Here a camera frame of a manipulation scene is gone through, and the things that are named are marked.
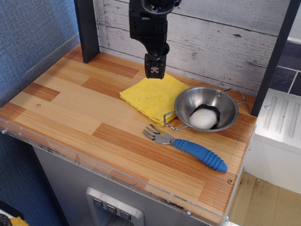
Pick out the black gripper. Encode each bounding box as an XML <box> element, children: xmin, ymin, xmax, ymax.
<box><xmin>129</xmin><ymin>0</ymin><xmax>170</xmax><ymax>79</ymax></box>

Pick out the yellow towel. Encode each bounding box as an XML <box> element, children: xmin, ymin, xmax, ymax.
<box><xmin>119</xmin><ymin>73</ymin><xmax>189</xmax><ymax>127</ymax></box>

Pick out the steel colander bowl with handles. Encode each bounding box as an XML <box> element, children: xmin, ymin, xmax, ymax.
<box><xmin>164</xmin><ymin>86</ymin><xmax>246</xmax><ymax>132</ymax></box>

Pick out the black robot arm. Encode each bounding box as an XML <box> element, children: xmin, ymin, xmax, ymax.
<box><xmin>129</xmin><ymin>0</ymin><xmax>181</xmax><ymax>79</ymax></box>

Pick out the grey toy fridge cabinet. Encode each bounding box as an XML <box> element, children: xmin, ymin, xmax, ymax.
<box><xmin>34</xmin><ymin>147</ymin><xmax>226</xmax><ymax>226</ymax></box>

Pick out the white toy sink unit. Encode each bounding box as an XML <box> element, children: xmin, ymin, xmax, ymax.
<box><xmin>244</xmin><ymin>89</ymin><xmax>301</xmax><ymax>193</ymax></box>

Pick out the clear acrylic edge guard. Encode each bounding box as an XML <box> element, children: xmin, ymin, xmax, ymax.
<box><xmin>0</xmin><ymin>119</ymin><xmax>231</xmax><ymax>226</ymax></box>

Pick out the silver dispenser button panel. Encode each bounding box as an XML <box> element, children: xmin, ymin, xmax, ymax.
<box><xmin>86</xmin><ymin>187</ymin><xmax>144</xmax><ymax>226</ymax></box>

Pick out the yellow object at corner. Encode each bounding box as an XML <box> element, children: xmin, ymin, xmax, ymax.
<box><xmin>10</xmin><ymin>217</ymin><xmax>29</xmax><ymax>226</ymax></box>

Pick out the dark left frame post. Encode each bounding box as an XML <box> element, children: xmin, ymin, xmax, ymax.
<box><xmin>74</xmin><ymin>0</ymin><xmax>100</xmax><ymax>63</ymax></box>

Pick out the dark frame post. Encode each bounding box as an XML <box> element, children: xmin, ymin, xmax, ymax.
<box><xmin>74</xmin><ymin>0</ymin><xmax>100</xmax><ymax>63</ymax></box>
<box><xmin>251</xmin><ymin>0</ymin><xmax>301</xmax><ymax>117</ymax></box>

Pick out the fork with blue handle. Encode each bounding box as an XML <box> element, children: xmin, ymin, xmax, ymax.
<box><xmin>143</xmin><ymin>124</ymin><xmax>228</xmax><ymax>172</ymax></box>

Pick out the dark right frame post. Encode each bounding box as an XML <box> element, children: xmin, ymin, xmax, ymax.
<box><xmin>251</xmin><ymin>0</ymin><xmax>301</xmax><ymax>117</ymax></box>

